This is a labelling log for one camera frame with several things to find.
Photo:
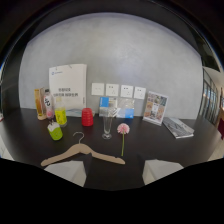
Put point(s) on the wooden clothes hanger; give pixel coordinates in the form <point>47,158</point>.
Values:
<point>81,149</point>

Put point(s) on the red stacked plastic cups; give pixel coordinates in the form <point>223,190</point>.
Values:
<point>87,117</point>

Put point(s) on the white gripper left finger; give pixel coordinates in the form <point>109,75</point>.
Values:
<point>66,170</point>

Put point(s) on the blue and grey brochure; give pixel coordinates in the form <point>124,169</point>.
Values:
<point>117,107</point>

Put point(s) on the pink labelled drink bottle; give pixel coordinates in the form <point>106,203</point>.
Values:
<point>49,105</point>

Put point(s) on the grey magazine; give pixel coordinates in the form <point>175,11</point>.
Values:
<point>178,127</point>

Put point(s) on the clear tall glass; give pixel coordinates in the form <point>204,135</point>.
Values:
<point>107,126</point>

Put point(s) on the green small drink cup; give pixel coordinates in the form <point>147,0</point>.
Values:
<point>55,131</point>

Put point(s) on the light blue flat packet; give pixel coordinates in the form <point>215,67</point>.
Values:
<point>74,112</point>

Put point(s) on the yellow-green drink bottle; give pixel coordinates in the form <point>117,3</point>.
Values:
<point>60,114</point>

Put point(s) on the pink artificial flower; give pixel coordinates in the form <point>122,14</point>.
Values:
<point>123,130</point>

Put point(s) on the white paper bag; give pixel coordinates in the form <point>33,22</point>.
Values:
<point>68,85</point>

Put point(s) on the white wall socket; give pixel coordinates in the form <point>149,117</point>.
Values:
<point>112,90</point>
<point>126,91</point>
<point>139,92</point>

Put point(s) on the white wall switch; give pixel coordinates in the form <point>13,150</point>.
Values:
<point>97,89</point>

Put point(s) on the photo collage display stand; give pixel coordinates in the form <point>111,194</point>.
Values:
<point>155,108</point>

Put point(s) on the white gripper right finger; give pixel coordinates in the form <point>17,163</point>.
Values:
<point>160,168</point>

